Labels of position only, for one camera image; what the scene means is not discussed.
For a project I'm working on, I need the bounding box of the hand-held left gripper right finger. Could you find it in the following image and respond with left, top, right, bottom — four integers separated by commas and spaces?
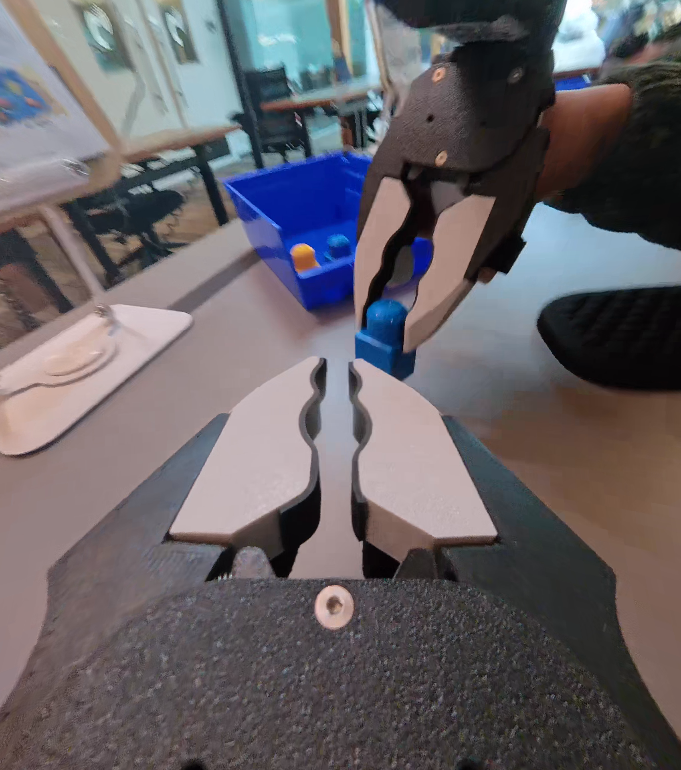
349, 359, 499, 575

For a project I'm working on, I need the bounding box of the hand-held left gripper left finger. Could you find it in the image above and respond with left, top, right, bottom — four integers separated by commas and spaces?
169, 356, 327, 572

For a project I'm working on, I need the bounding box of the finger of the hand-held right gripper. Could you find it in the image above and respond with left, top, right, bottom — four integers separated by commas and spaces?
402, 196, 497, 355
353, 175, 413, 330

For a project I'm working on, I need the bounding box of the person's right forearm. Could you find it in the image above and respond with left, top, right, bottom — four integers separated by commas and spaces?
545, 30, 681, 273

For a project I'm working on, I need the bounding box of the wooden desk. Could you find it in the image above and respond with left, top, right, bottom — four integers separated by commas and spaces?
259, 84, 384, 152
0, 123, 243, 303

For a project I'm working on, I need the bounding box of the black office chair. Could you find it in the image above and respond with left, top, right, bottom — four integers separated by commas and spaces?
243, 66, 312, 164
76, 174, 189, 273

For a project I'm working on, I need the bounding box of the black tripod pole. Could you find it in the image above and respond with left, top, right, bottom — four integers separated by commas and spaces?
217, 0, 267, 170

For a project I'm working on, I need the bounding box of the black textured pad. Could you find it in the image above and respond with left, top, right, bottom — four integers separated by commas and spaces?
537, 286, 681, 391

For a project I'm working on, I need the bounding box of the door window panel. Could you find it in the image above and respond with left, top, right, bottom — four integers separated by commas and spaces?
157, 0, 201, 65
73, 0, 132, 71

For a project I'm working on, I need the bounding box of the printed instruction sheet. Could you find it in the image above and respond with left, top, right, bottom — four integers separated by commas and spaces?
0, 0, 111, 201

